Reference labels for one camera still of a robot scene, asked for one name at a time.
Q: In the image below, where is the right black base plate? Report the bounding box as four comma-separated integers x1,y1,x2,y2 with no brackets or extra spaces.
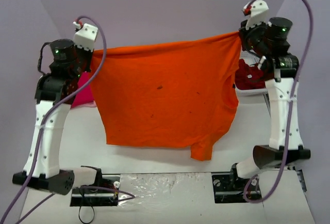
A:
211,172,262,204

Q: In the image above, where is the magenta folded t shirt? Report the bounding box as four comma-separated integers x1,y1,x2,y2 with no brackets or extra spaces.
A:
71,72,94,108

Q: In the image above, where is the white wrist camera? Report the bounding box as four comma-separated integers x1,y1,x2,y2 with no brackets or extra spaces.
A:
73,22,98,52
242,0,269,30

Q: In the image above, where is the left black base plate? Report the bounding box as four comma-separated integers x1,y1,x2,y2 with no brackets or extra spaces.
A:
70,174,120,207

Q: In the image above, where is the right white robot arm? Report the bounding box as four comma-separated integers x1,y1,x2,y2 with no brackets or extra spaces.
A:
228,17,311,189

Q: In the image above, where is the orange t shirt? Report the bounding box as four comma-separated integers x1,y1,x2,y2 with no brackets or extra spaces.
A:
90,32,241,161

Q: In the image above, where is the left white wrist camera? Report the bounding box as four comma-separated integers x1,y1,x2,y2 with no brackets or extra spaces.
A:
73,22,98,52

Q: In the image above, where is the dark red t shirt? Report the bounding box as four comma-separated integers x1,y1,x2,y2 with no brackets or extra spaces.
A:
235,58,266,90

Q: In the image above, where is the white plastic basket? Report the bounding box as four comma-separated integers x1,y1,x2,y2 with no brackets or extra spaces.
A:
235,51,268,96

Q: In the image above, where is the black cable loop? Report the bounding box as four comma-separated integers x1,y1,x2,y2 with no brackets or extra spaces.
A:
78,204,96,223

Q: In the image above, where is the pink folded t shirt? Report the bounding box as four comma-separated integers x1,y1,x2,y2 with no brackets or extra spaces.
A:
76,101,96,108

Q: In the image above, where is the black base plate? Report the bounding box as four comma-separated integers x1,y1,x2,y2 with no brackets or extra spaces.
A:
70,174,120,207
211,172,262,204

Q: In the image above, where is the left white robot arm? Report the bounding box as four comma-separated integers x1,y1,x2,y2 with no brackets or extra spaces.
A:
12,39,94,195

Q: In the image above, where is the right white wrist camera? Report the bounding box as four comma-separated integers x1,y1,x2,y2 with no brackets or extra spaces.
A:
242,0,269,30

